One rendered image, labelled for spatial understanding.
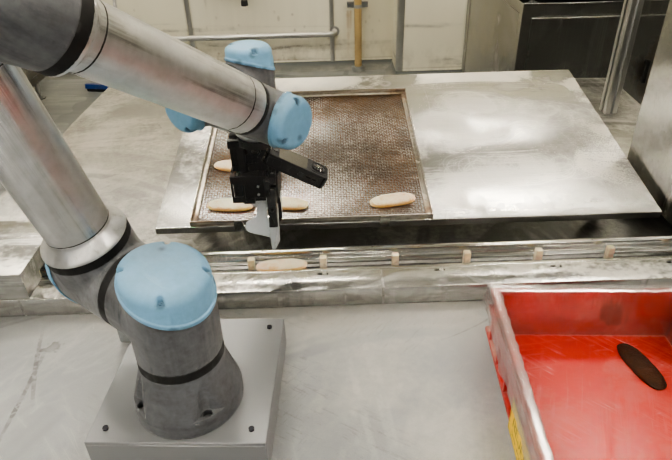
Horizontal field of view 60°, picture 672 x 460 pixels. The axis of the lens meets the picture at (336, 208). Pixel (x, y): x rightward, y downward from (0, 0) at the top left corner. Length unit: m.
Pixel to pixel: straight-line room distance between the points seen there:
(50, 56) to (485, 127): 1.13
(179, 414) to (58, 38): 0.49
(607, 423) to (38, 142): 0.84
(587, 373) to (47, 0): 0.89
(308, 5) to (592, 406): 4.08
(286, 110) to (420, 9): 3.76
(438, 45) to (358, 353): 3.74
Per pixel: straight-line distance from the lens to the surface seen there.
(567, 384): 1.02
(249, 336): 0.97
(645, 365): 1.08
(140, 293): 0.73
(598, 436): 0.97
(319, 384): 0.97
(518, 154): 1.43
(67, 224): 0.78
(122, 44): 0.61
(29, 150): 0.73
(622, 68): 1.96
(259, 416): 0.86
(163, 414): 0.84
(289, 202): 1.24
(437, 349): 1.03
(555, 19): 2.83
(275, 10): 4.75
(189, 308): 0.73
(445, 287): 1.09
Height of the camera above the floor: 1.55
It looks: 32 degrees down
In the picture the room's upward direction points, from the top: 2 degrees counter-clockwise
